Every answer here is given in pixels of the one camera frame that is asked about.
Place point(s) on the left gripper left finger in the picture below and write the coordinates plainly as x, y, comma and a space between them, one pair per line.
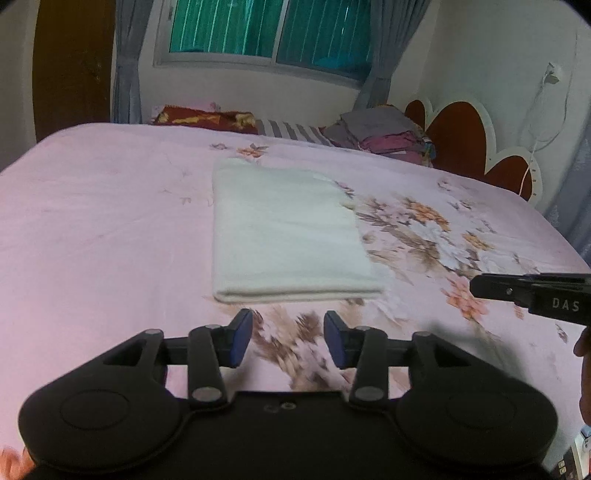
212, 347

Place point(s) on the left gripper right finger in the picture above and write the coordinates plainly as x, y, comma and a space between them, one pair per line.
364, 350

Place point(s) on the white cloth garment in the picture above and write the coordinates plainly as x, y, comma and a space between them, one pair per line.
285, 234

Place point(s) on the stack of folded clothes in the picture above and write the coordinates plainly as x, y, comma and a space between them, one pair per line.
384, 131

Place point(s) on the person's right hand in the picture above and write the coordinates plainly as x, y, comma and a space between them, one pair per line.
582, 350

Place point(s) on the pink floral bed sheet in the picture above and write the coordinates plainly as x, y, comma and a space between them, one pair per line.
106, 231

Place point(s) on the red white heart headboard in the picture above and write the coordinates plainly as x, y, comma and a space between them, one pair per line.
465, 141

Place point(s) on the grey striped pillow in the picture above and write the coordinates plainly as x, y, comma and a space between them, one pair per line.
291, 131

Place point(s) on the red floral pillow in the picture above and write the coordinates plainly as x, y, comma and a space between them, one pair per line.
224, 121

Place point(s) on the grey right curtain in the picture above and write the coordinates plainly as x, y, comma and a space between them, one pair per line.
393, 24

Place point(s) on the grey curtain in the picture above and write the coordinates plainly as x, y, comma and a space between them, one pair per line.
131, 21
393, 24

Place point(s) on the brown wooden door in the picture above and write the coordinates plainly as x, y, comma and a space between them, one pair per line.
71, 70

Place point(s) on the grey left curtain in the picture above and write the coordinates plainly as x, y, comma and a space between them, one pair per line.
131, 21

